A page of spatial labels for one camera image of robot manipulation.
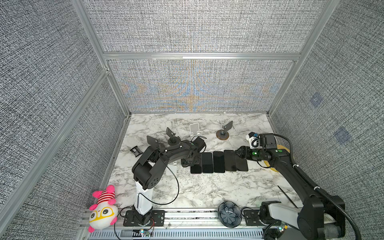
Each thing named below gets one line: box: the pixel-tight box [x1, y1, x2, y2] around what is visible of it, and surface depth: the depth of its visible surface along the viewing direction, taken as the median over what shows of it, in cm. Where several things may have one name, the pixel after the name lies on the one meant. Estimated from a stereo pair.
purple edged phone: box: [190, 163, 202, 174], surface depth 89 cm
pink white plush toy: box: [88, 185, 119, 233], surface depth 71 cm
